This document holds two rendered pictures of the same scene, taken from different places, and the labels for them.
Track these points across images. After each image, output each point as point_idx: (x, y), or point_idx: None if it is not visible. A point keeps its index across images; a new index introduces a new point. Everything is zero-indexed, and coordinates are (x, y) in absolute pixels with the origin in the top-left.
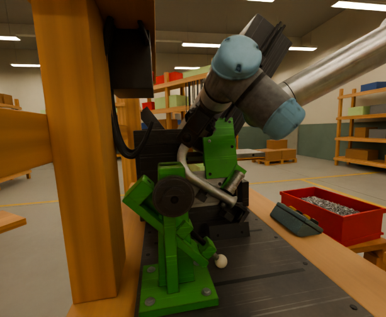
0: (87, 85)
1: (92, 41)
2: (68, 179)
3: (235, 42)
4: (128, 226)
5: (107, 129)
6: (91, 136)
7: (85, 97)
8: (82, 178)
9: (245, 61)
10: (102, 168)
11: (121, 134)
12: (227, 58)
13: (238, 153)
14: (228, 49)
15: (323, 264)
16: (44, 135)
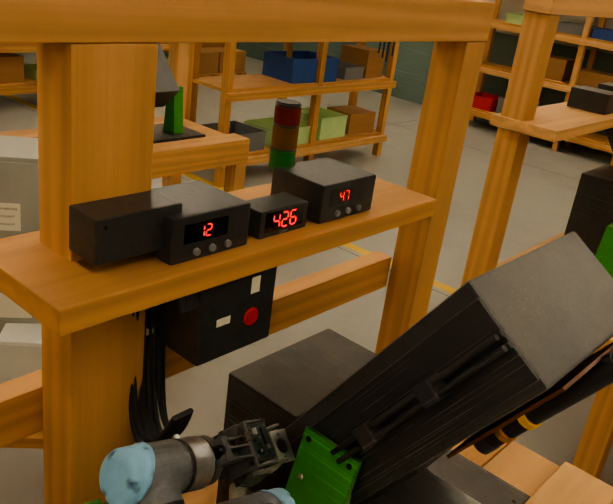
0: (66, 382)
1: (79, 338)
2: (49, 454)
3: (113, 464)
4: (205, 501)
5: (103, 414)
6: (65, 429)
7: (64, 391)
8: (57, 462)
9: (111, 493)
10: (70, 465)
11: (161, 399)
12: (99, 476)
13: None
14: (103, 468)
15: None
16: (33, 409)
